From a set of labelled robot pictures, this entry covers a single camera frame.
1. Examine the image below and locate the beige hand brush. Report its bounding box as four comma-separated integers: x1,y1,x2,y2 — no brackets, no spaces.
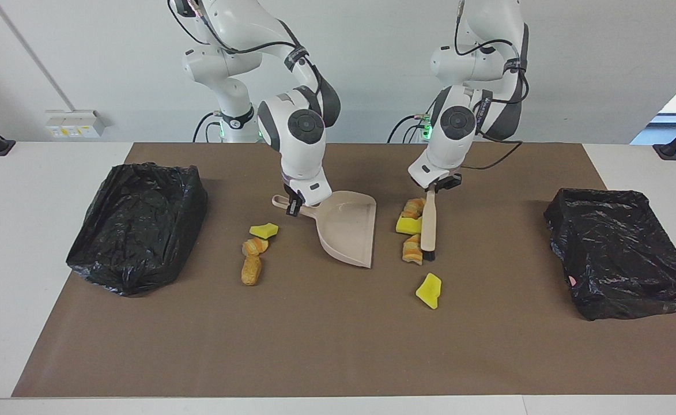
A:
420,187,437,261

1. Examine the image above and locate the black bag bin pink spot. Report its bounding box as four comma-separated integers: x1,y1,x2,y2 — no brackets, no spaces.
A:
543,187,676,321

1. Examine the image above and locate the white wall socket box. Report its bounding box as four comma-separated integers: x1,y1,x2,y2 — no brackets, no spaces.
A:
45,110,107,139

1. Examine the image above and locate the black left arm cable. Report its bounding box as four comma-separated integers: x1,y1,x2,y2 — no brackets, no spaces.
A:
456,0,527,171

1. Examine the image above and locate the long toy bread roll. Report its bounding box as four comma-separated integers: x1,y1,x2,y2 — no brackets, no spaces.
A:
241,255,262,286

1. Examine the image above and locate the brown table mat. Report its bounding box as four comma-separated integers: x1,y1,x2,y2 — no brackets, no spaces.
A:
12,143,676,398

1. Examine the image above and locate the black bag lined bin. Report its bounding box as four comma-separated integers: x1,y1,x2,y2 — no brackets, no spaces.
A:
66,163,209,297

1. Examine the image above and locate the black base power cable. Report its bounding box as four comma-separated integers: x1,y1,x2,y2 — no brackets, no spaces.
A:
388,114,426,144
192,111,223,143

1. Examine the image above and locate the beige plastic dustpan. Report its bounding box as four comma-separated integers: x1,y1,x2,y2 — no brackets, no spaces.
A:
272,191,377,269

